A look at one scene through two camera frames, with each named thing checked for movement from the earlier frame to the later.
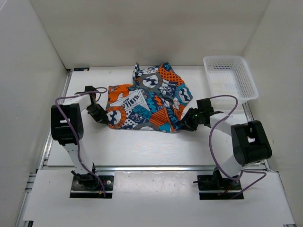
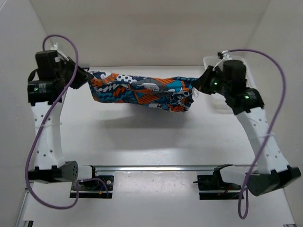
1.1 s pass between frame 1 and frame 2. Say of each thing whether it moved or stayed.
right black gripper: moved
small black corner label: stayed
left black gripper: moved
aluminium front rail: stayed
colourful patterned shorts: moved
